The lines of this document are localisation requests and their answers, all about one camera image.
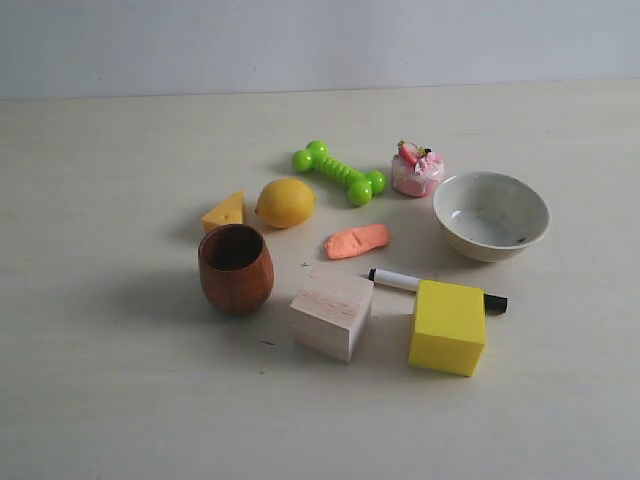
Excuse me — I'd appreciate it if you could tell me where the yellow foam cube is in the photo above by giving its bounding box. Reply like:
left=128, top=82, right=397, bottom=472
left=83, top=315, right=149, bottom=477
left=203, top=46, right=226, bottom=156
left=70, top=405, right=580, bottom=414
left=408, top=280, right=486, bottom=377

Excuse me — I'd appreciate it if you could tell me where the light wooden cube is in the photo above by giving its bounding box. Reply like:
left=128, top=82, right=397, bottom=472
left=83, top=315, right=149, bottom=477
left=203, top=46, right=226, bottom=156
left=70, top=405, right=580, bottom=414
left=290, top=267, right=374, bottom=364

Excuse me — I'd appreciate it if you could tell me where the orange toy sausage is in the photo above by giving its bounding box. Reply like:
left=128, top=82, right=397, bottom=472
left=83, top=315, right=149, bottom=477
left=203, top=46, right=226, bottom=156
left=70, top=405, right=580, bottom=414
left=324, top=224, right=391, bottom=260

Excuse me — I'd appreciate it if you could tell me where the green toy bone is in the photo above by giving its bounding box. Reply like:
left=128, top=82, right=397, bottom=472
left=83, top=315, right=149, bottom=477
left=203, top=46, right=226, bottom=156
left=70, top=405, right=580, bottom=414
left=291, top=140, right=387, bottom=207

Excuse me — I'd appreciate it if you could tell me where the pink strawberry cake toy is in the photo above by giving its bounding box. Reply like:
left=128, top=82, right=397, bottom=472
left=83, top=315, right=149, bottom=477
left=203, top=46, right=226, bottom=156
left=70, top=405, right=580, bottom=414
left=391, top=140, right=445, bottom=198

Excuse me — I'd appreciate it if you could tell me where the yellow lemon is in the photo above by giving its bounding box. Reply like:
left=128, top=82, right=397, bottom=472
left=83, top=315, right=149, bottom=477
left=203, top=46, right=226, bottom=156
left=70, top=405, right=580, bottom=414
left=255, top=177, right=316, bottom=229

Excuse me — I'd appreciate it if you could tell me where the white ceramic bowl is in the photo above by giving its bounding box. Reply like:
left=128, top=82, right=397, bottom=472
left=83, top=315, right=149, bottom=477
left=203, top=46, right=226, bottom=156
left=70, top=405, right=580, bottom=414
left=431, top=171, right=551, bottom=263

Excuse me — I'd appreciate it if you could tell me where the black and white marker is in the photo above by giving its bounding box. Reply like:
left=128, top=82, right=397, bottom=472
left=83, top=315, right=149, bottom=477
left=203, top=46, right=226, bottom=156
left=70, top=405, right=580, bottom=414
left=368, top=268, right=508, bottom=315

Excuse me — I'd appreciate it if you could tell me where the brown wooden cup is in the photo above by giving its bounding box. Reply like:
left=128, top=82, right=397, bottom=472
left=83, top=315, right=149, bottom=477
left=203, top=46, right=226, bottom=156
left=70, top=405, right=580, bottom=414
left=197, top=224, right=275, bottom=316

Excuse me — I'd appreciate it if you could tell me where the yellow cheese wedge toy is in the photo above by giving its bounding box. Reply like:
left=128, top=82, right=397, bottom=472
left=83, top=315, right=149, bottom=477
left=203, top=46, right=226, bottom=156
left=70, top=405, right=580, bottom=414
left=200, top=190, right=245, bottom=233

